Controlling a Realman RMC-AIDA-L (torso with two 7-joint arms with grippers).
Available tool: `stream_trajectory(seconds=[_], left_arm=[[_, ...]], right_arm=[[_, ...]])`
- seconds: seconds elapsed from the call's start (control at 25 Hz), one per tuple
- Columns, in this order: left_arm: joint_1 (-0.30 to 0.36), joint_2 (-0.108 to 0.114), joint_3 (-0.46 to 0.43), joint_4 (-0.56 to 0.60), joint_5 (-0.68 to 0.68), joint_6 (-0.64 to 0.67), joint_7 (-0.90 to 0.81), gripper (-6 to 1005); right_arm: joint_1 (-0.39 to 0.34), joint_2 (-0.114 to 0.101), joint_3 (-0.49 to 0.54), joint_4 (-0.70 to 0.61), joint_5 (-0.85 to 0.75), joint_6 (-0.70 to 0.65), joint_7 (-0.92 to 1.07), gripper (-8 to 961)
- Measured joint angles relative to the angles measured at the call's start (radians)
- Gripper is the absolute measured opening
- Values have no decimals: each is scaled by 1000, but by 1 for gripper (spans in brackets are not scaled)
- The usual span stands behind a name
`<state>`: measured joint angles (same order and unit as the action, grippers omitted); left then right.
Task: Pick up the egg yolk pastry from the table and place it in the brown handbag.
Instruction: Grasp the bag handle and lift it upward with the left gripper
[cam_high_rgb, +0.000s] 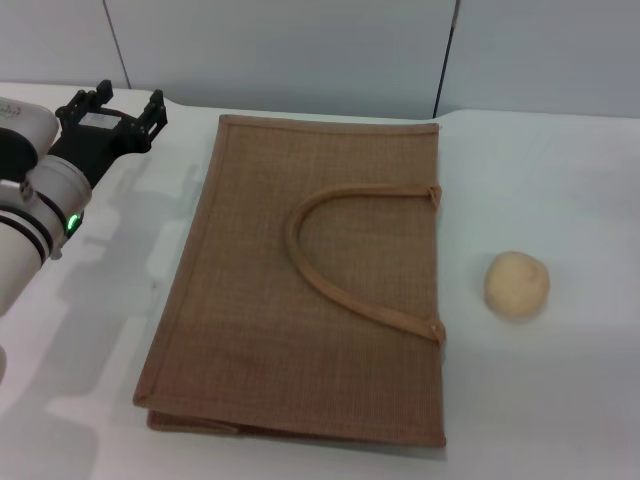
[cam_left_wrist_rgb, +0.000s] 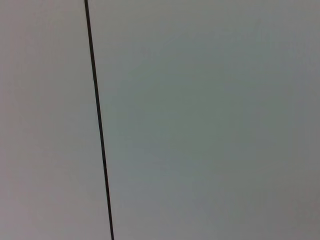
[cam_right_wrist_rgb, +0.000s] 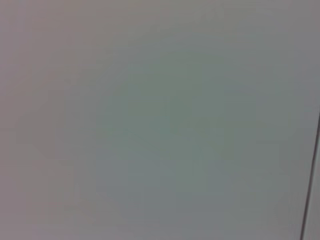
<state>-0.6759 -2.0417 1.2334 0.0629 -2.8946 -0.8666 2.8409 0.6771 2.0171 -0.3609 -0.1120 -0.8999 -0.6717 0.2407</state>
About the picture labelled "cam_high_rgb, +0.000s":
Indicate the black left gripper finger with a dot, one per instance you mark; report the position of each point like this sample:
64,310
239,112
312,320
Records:
99,95
152,120

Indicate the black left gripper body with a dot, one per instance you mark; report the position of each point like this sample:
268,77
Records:
97,137

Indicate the brown jute handbag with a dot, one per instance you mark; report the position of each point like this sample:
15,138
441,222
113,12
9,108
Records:
250,275

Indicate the round egg yolk pastry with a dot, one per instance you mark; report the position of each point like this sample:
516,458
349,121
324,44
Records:
517,287

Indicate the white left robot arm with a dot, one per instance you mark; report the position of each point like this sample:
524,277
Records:
50,182

